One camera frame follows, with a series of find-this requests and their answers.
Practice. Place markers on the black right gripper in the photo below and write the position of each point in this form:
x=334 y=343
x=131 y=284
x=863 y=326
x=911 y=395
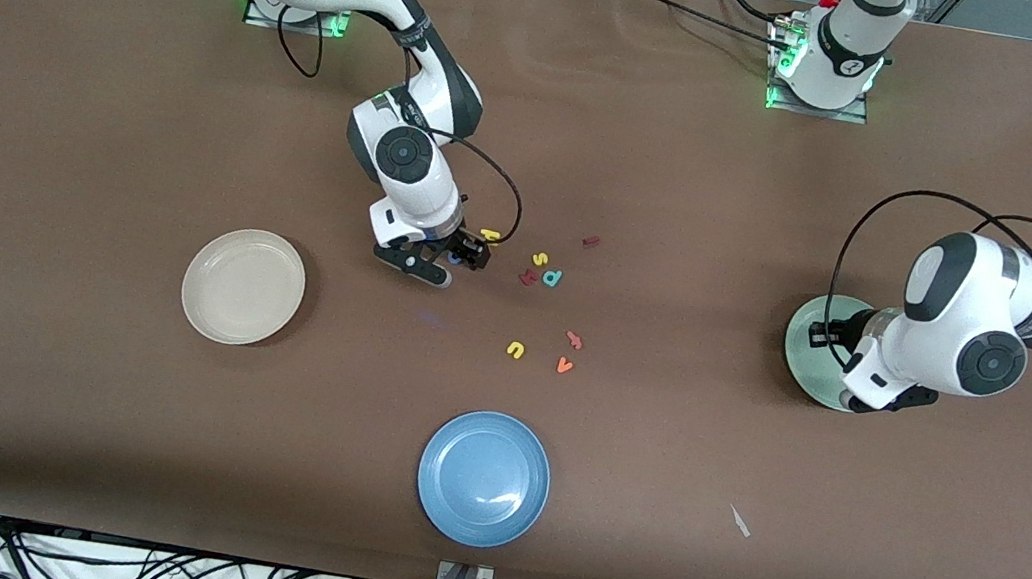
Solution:
x=463 y=247

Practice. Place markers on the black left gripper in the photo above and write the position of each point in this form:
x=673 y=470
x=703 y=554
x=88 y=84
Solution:
x=845 y=333

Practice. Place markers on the dark red foam letter l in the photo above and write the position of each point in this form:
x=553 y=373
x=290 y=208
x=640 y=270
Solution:
x=592 y=240

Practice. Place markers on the yellow foam letter h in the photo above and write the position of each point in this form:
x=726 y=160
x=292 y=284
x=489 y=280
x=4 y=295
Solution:
x=489 y=234

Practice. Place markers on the pale green round plate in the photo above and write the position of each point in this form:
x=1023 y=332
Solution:
x=802 y=370

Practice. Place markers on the dark red foam letter z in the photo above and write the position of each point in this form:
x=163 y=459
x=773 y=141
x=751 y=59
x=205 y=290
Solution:
x=528 y=278

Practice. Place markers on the yellow foam letter s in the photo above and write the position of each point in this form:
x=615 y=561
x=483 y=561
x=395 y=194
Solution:
x=539 y=259

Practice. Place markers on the teal foam letter p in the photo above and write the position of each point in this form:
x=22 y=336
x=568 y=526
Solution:
x=546 y=279

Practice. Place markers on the yellow foam letter u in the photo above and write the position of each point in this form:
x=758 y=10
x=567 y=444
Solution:
x=520 y=352

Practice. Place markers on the brown table cover sheet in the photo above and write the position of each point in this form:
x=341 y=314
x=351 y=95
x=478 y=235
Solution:
x=538 y=131

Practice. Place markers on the pink foam letter f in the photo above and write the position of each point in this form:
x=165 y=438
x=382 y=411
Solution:
x=574 y=340

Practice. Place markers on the orange foam letter v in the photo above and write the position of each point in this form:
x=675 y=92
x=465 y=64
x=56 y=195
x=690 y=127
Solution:
x=562 y=365

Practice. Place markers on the small white paper scrap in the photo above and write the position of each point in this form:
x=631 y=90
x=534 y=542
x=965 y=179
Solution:
x=740 y=522

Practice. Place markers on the blue round plate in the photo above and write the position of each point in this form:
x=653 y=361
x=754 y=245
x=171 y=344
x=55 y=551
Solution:
x=483 y=479

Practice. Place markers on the beige brown round plate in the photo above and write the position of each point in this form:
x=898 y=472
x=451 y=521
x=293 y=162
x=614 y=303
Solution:
x=243 y=287

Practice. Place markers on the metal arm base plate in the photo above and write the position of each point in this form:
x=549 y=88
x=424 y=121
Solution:
x=251 y=17
x=813 y=112

